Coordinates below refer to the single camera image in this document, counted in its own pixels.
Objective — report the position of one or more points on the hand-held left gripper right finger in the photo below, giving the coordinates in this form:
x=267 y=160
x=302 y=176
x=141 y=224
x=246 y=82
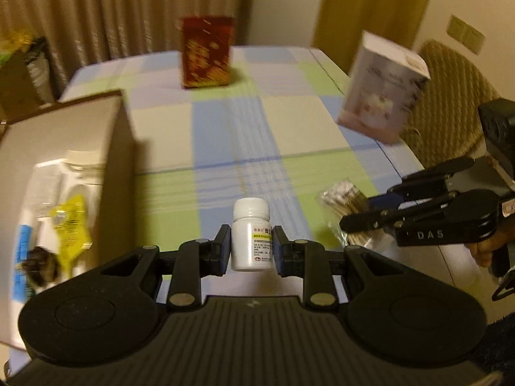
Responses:
x=278 y=251

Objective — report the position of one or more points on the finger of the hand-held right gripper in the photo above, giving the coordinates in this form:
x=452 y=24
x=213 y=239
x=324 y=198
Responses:
x=374 y=221
x=426 y=181

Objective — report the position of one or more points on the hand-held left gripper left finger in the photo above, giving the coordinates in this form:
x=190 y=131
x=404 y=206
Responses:
x=225 y=249

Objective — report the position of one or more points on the white pill bottle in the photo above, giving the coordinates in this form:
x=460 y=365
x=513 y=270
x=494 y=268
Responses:
x=251 y=237

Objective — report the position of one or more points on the pack of cotton swabs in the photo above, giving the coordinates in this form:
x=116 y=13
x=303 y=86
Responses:
x=342 y=201

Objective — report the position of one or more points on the brown cardboard box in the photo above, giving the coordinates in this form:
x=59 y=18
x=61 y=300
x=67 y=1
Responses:
x=116 y=193

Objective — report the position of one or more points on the yellow sauce packet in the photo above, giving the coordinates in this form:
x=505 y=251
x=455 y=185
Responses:
x=72 y=233

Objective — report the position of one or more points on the brown hair scrunchie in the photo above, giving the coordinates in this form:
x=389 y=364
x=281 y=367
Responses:
x=40 y=267

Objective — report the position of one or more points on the clear floss pick box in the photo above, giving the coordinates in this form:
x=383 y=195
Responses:
x=44 y=191

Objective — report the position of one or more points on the blue toothpaste tube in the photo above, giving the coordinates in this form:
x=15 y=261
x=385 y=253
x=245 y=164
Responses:
x=26 y=265

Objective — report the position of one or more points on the person's right hand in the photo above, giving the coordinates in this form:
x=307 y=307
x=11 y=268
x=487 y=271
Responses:
x=483 y=254

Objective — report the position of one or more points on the wicker chair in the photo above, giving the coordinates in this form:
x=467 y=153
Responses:
x=450 y=100

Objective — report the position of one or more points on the white humidifier box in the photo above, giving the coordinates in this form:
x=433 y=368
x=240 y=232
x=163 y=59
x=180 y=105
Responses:
x=378 y=92

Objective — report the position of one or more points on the checked tablecloth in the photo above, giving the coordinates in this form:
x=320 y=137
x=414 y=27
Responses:
x=241 y=128

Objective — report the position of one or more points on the dark blue fuzzy cloth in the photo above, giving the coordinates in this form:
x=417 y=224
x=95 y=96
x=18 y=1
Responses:
x=499 y=341

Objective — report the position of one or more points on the yellow curtain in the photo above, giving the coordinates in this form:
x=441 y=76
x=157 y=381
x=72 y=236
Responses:
x=374 y=12

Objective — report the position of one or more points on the red gift box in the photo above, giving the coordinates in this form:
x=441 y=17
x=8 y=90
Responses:
x=207 y=52

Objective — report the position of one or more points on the black and white bag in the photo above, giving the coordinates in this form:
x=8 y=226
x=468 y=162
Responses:
x=40 y=72

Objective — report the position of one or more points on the brown curtain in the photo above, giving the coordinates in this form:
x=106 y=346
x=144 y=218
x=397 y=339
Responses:
x=120 y=12

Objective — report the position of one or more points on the tan cardboard box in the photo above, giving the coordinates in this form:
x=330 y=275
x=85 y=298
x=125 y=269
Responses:
x=16 y=88

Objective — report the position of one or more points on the yellow plastic bag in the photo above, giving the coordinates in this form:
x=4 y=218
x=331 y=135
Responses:
x=16 y=38

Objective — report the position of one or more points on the wall switch plate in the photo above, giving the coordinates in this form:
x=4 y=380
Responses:
x=466 y=34

